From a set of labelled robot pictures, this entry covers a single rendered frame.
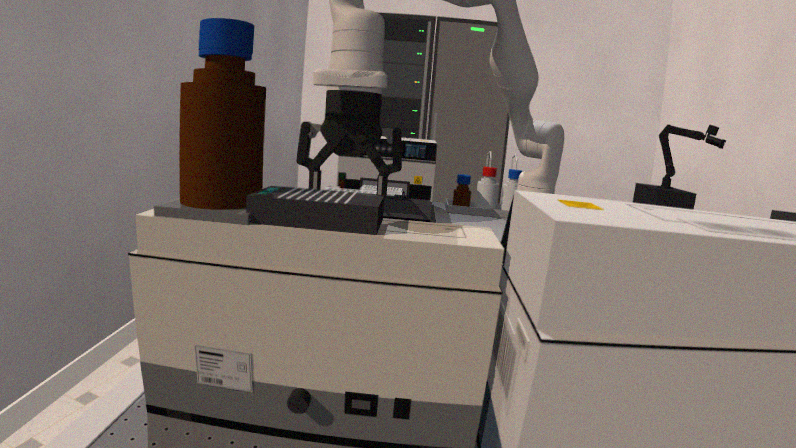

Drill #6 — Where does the brown bottle neck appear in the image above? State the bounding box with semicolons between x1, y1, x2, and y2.
205;55;245;71

